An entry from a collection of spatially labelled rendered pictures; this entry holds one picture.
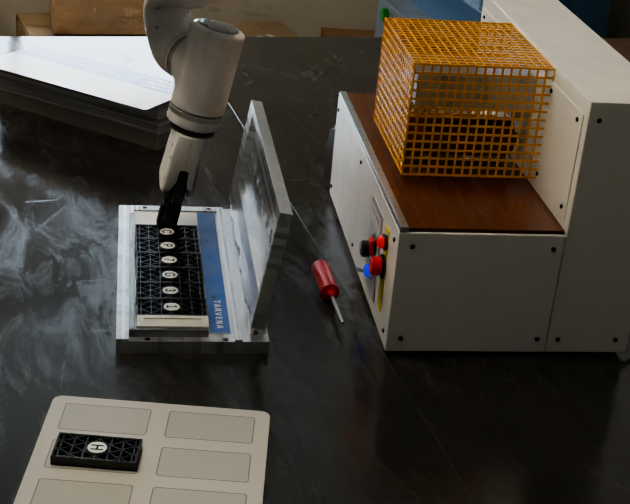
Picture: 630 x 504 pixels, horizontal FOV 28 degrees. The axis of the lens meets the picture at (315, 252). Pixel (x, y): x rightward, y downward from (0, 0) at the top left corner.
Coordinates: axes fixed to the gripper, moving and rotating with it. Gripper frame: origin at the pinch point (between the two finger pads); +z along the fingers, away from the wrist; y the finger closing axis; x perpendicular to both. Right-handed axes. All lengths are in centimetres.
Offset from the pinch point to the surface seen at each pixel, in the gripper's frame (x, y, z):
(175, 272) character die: 0.9, 17.3, 1.3
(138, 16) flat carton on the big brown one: 8, -301, 52
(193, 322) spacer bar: 2.9, 31.9, 1.0
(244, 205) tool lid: 10.2, 5.9, -6.8
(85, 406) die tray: -10, 50, 6
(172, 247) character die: 0.7, 8.9, 1.3
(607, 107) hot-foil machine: 46, 35, -43
